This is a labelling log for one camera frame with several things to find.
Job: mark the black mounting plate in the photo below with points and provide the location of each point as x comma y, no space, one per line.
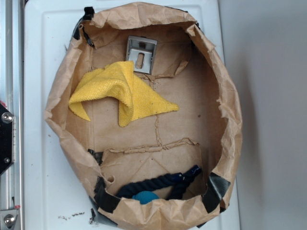
6,138

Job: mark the metal corner bracket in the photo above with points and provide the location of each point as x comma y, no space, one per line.
9,219

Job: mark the blue ball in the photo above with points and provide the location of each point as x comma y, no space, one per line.
145,197

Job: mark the aluminium frame rail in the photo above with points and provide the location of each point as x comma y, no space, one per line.
11,93

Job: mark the white tray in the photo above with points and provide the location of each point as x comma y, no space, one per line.
54,198

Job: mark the yellow microfiber cloth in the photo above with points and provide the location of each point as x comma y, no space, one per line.
136,98

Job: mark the brown paper bag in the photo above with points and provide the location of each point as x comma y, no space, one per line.
205,131

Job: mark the metal angle bracket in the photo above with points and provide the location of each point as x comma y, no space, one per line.
141,51

